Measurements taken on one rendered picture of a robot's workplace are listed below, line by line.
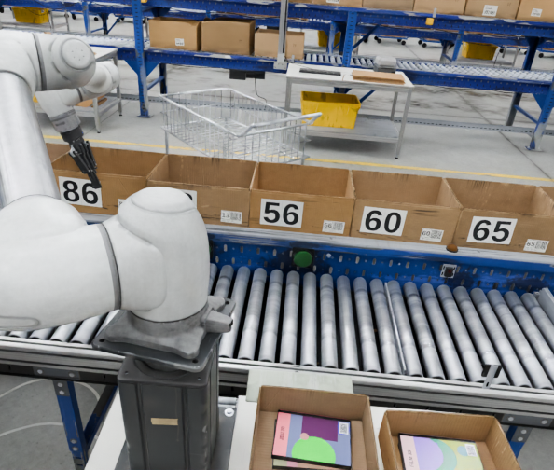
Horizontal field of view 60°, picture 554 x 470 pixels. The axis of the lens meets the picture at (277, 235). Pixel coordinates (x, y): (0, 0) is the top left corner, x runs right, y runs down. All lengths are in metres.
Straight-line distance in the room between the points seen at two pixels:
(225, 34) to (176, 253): 5.29
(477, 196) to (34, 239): 1.80
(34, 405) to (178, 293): 1.72
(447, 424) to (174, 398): 0.70
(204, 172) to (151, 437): 1.27
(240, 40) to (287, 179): 4.04
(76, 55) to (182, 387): 0.78
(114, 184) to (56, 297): 1.15
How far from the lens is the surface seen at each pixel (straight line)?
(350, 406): 1.33
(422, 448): 1.31
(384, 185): 2.10
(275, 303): 1.70
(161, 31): 6.20
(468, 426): 1.39
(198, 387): 0.98
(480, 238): 1.97
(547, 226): 2.03
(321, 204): 1.80
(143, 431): 1.12
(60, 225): 0.84
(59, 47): 1.26
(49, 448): 2.34
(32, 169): 0.98
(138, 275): 0.82
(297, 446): 1.26
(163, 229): 0.80
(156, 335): 0.92
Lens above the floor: 1.80
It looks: 30 degrees down
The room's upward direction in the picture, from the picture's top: 4 degrees clockwise
